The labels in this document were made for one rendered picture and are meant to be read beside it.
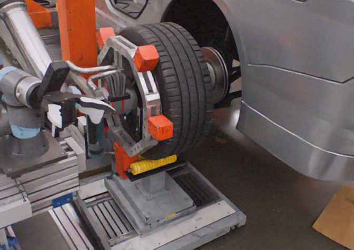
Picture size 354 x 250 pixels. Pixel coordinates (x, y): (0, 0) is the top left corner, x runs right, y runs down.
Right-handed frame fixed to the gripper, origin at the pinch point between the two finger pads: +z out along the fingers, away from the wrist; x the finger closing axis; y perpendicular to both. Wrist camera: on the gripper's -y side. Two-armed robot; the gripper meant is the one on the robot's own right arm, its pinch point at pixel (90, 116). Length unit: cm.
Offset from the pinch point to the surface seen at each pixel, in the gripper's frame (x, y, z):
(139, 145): -63, 45, -39
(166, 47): -73, 0, -39
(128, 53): -61, 5, -50
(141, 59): -57, 4, -38
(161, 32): -78, -4, -48
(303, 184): -194, 98, 6
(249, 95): -96, 16, -7
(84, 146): -95, 90, -116
